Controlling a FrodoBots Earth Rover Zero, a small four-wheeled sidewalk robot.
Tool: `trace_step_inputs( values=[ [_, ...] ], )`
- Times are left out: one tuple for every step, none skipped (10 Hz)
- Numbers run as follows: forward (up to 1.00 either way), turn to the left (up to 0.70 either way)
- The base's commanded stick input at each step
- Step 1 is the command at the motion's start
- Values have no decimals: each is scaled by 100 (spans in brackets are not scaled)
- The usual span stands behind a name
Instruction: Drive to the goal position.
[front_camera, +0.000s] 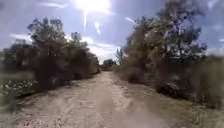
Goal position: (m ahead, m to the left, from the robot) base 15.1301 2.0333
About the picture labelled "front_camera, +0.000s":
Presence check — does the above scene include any distant tree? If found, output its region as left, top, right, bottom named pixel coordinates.
left=100, top=58, right=117, bottom=72

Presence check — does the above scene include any pale gravel dirt path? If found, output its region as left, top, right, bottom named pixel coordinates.
left=13, top=70, right=174, bottom=128

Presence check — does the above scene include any row of bushes and trees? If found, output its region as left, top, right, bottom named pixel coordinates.
left=0, top=16, right=101, bottom=93
left=113, top=0, right=224, bottom=109

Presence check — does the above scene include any dry grass verge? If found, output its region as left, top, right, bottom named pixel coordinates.
left=111, top=71, right=224, bottom=128

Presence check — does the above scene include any green grass patch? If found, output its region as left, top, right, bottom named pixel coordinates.
left=0, top=71, right=43, bottom=128

